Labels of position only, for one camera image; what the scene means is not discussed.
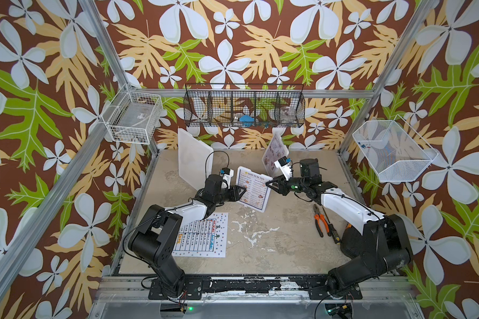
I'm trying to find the white mesh basket right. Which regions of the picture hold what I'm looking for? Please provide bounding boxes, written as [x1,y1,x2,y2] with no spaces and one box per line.
[353,116,439,183]

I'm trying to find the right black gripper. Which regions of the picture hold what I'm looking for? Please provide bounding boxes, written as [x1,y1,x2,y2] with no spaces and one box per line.
[265,173,310,196]

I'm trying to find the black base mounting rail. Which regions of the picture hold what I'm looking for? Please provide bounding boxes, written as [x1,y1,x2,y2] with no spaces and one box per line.
[147,275,363,301]

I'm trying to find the dotted border table menu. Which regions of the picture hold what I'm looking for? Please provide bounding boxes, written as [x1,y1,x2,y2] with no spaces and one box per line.
[172,213,229,258]

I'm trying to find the orange handled pliers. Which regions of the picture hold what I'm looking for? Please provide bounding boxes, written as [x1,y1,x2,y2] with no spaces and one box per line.
[313,203,329,237]

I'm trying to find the white wire basket left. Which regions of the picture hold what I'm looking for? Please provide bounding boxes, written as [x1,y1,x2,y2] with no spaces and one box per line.
[102,89,164,145]

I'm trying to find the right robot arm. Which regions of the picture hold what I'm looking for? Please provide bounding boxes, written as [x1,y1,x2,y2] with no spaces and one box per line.
[266,156,413,296]

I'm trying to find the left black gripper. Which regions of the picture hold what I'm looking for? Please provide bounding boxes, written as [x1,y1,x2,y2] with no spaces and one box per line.
[213,185,246,205]

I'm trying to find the blue object in rack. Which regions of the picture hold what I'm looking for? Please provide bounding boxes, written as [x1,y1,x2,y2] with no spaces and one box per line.
[239,115,255,128]

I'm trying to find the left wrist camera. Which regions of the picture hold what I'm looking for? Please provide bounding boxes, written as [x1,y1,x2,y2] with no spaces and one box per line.
[219,167,234,189]

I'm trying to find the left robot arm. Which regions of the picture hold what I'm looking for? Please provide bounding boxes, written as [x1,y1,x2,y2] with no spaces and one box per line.
[128,174,247,299]

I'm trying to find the black screwdriver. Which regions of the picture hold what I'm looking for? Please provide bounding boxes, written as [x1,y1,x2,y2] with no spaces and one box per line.
[323,209,341,244]

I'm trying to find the black wire rack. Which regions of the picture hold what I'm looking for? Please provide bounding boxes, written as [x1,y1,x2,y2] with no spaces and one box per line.
[183,83,306,128]

